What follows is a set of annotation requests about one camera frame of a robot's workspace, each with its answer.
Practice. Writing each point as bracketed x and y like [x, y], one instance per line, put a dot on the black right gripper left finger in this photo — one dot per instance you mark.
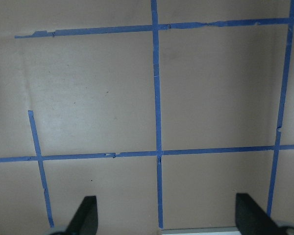
[85, 220]

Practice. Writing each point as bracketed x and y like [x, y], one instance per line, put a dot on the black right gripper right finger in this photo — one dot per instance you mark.
[250, 219]

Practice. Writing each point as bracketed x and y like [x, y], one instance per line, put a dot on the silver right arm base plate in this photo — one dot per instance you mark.
[202, 231]

